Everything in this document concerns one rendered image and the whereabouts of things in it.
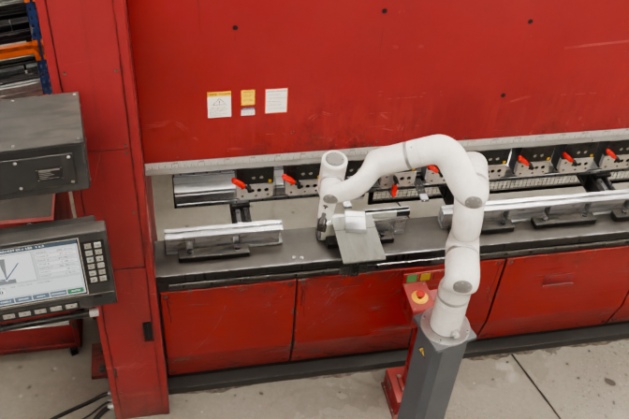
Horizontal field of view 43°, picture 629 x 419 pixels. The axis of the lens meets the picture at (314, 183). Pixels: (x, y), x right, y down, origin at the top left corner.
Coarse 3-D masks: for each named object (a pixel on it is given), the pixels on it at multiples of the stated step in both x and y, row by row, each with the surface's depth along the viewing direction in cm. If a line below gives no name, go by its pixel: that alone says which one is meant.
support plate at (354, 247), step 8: (368, 216) 351; (336, 224) 346; (344, 224) 346; (368, 224) 347; (336, 232) 343; (344, 232) 343; (368, 232) 344; (376, 232) 344; (344, 240) 339; (352, 240) 340; (360, 240) 340; (368, 240) 340; (376, 240) 340; (344, 248) 336; (352, 248) 336; (360, 248) 337; (368, 248) 337; (376, 248) 337; (344, 256) 333; (352, 256) 333; (360, 256) 333; (368, 256) 333; (376, 256) 334; (384, 256) 334
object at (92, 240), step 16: (32, 224) 257; (48, 224) 257; (64, 224) 258; (80, 224) 254; (96, 224) 255; (0, 240) 248; (16, 240) 248; (32, 240) 249; (48, 240) 250; (64, 240) 252; (80, 240) 254; (96, 240) 255; (80, 256) 258; (96, 256) 260; (96, 272) 265; (112, 272) 268; (96, 288) 270; (112, 288) 272; (16, 304) 265; (32, 304) 267; (48, 304) 268; (64, 304) 270; (80, 304) 273; (96, 304) 275; (0, 320) 267
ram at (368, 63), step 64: (128, 0) 261; (192, 0) 265; (256, 0) 269; (320, 0) 274; (384, 0) 278; (448, 0) 283; (512, 0) 288; (576, 0) 293; (192, 64) 281; (256, 64) 286; (320, 64) 291; (384, 64) 296; (448, 64) 302; (512, 64) 307; (576, 64) 313; (192, 128) 300; (256, 128) 306; (320, 128) 312; (384, 128) 317; (448, 128) 324; (512, 128) 330; (576, 128) 337
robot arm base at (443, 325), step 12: (432, 312) 303; (444, 312) 296; (456, 312) 294; (420, 324) 308; (432, 324) 304; (444, 324) 299; (456, 324) 299; (468, 324) 309; (432, 336) 304; (444, 336) 304; (456, 336) 301
